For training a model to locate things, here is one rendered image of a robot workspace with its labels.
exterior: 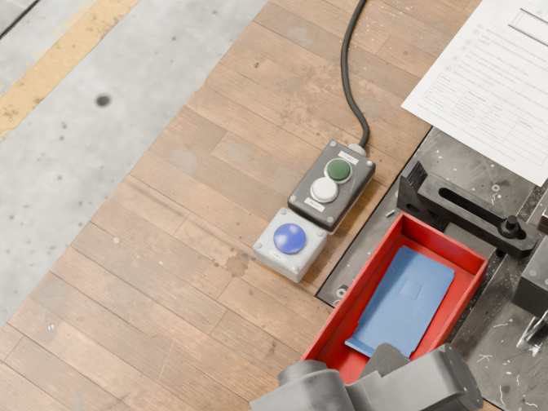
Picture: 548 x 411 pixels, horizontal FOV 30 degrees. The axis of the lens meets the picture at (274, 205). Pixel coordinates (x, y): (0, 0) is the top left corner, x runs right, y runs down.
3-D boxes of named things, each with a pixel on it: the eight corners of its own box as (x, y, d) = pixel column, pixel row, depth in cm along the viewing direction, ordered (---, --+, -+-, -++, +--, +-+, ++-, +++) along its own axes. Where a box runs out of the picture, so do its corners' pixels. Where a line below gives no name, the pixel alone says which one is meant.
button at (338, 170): (322, 178, 130) (322, 171, 128) (334, 161, 131) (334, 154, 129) (342, 190, 129) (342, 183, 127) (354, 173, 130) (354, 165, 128)
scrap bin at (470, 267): (288, 394, 120) (285, 379, 114) (399, 230, 128) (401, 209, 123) (376, 451, 116) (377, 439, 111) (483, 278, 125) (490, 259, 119)
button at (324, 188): (308, 198, 129) (308, 191, 127) (321, 180, 130) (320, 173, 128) (328, 209, 128) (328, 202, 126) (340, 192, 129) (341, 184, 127)
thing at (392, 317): (344, 351, 121) (344, 342, 118) (403, 246, 126) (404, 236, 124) (397, 378, 119) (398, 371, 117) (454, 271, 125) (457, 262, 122)
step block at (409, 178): (395, 207, 129) (399, 174, 121) (408, 189, 130) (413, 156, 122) (440, 232, 127) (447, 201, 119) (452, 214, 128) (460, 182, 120)
